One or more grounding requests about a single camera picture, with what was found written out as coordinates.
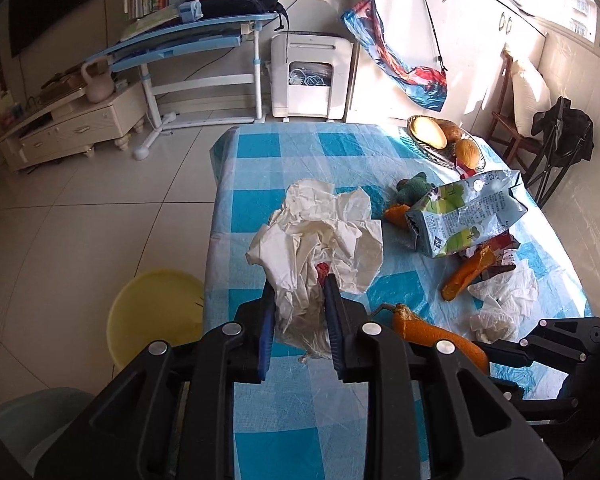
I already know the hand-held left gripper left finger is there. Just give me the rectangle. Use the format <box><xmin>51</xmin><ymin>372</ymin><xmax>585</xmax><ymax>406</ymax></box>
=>
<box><xmin>32</xmin><ymin>280</ymin><xmax>281</xmax><ymax>480</ymax></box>

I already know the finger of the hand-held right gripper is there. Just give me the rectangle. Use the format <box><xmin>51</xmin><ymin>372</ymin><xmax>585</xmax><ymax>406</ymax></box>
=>
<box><xmin>472</xmin><ymin>316</ymin><xmax>600</xmax><ymax>377</ymax></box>
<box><xmin>490</xmin><ymin>379</ymin><xmax>582</xmax><ymax>421</ymax></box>

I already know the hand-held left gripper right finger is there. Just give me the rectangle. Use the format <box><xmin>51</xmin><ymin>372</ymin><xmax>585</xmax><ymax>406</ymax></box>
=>
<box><xmin>324</xmin><ymin>275</ymin><xmax>566</xmax><ymax>480</ymax></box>

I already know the white tissue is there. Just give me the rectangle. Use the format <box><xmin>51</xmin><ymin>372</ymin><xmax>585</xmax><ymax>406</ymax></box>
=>
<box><xmin>467</xmin><ymin>258</ymin><xmax>540</xmax><ymax>312</ymax></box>
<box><xmin>469</xmin><ymin>309</ymin><xmax>519</xmax><ymax>345</ymax></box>

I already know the white paper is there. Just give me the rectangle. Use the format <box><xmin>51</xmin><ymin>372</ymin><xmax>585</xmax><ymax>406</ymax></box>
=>
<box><xmin>245</xmin><ymin>178</ymin><xmax>385</xmax><ymax>361</ymax></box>

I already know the red snack wrapper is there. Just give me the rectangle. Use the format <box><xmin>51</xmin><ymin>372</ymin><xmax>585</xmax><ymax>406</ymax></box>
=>
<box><xmin>489</xmin><ymin>233</ymin><xmax>522</xmax><ymax>262</ymax></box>

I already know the yellow plastic bucket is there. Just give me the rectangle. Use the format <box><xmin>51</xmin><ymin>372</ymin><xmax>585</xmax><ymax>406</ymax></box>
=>
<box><xmin>106</xmin><ymin>269</ymin><xmax>206</xmax><ymax>376</ymax></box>

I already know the silver green snack bag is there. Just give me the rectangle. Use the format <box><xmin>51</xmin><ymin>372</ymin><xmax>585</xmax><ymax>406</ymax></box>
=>
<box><xmin>405</xmin><ymin>170</ymin><xmax>529</xmax><ymax>259</ymax></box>

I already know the green plush toy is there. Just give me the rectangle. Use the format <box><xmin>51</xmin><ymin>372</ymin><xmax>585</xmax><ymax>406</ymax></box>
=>
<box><xmin>395</xmin><ymin>172</ymin><xmax>437</xmax><ymax>207</ymax></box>

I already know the blue checked tablecloth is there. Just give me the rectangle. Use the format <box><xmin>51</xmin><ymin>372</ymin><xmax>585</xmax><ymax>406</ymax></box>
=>
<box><xmin>203</xmin><ymin>122</ymin><xmax>593</xmax><ymax>480</ymax></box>

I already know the dark woven fruit basket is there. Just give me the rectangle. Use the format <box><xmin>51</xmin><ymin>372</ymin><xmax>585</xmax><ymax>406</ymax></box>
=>
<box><xmin>406</xmin><ymin>115</ymin><xmax>486</xmax><ymax>170</ymax></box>

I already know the golden round fruit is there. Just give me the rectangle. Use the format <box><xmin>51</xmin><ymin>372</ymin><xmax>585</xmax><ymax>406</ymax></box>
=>
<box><xmin>454</xmin><ymin>138</ymin><xmax>482</xmax><ymax>168</ymax></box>

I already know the wooden chair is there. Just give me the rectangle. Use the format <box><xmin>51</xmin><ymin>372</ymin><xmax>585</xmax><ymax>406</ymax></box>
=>
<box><xmin>489</xmin><ymin>42</ymin><xmax>547</xmax><ymax>172</ymax></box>

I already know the pale yellow round fruit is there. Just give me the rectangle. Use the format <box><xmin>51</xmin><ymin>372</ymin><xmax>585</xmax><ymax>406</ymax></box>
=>
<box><xmin>412</xmin><ymin>116</ymin><xmax>447</xmax><ymax>149</ymax></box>

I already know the brown round fruit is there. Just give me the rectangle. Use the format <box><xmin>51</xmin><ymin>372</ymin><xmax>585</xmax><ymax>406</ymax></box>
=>
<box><xmin>432</xmin><ymin>118</ymin><xmax>464</xmax><ymax>144</ymax></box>

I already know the pale blue plastic bin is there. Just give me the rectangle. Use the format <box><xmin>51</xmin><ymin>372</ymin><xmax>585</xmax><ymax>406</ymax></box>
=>
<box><xmin>0</xmin><ymin>387</ymin><xmax>97</xmax><ymax>467</ymax></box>

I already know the white pillow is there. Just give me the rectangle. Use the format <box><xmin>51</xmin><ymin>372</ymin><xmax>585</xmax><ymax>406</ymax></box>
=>
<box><xmin>510</xmin><ymin>57</ymin><xmax>552</xmax><ymax>136</ymax></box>

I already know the cream television cabinet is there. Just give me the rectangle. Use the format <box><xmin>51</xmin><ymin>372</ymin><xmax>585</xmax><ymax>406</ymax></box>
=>
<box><xmin>0</xmin><ymin>82</ymin><xmax>149</xmax><ymax>174</ymax></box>

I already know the white dehumidifier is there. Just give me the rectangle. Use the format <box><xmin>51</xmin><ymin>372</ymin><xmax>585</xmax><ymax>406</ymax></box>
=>
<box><xmin>270</xmin><ymin>31</ymin><xmax>354</xmax><ymax>122</ymax></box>

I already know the beige kettlebell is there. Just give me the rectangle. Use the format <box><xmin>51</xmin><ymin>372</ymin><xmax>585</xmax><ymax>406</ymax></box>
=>
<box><xmin>81</xmin><ymin>57</ymin><xmax>115</xmax><ymax>105</ymax></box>

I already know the blue study desk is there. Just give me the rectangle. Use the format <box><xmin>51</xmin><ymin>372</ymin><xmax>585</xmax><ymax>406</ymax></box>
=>
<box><xmin>97</xmin><ymin>10</ymin><xmax>279</xmax><ymax>161</ymax></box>

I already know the white cabinet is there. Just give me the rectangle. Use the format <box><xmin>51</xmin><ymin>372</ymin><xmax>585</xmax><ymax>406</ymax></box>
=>
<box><xmin>347</xmin><ymin>0</ymin><xmax>549</xmax><ymax>126</ymax></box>

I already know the golden tray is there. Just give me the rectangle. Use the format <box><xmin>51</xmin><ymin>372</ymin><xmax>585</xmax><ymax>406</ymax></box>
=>
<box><xmin>39</xmin><ymin>72</ymin><xmax>89</xmax><ymax>107</ymax></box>

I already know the black television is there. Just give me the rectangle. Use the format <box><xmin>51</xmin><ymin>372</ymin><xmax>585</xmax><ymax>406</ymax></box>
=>
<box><xmin>7</xmin><ymin>0</ymin><xmax>107</xmax><ymax>59</ymax></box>

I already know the black folding frame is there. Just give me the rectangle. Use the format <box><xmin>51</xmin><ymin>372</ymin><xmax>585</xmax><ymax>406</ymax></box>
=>
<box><xmin>522</xmin><ymin>147</ymin><xmax>583</xmax><ymax>209</ymax></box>

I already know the printed drawstring bag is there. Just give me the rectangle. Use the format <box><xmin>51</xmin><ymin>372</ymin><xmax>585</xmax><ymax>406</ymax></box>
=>
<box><xmin>341</xmin><ymin>0</ymin><xmax>451</xmax><ymax>111</ymax></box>

